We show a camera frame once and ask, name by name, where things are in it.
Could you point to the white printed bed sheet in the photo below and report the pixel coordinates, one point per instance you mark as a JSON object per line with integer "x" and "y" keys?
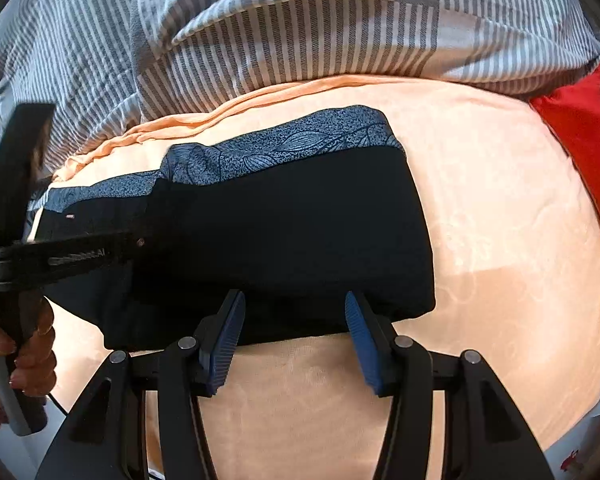
{"x": 590, "y": 435}

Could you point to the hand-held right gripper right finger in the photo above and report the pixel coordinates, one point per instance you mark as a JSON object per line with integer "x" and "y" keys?
{"x": 362, "y": 345}

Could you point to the grey striped duvet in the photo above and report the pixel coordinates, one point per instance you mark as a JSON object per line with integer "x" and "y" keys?
{"x": 280, "y": 25}

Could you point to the red embroidered pillow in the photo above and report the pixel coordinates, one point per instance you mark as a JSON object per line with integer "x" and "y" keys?
{"x": 580, "y": 125}

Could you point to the peach blanket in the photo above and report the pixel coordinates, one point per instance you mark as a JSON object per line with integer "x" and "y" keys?
{"x": 505, "y": 210}

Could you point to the person's left hand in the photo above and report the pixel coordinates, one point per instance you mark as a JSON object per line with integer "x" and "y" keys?
{"x": 37, "y": 365}

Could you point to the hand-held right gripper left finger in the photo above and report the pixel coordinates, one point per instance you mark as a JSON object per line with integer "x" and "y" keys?
{"x": 225, "y": 340}

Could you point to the black pants with blue bands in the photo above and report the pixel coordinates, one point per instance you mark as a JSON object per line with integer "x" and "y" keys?
{"x": 280, "y": 235}

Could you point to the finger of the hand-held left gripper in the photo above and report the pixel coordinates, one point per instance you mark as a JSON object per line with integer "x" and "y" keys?
{"x": 90, "y": 254}

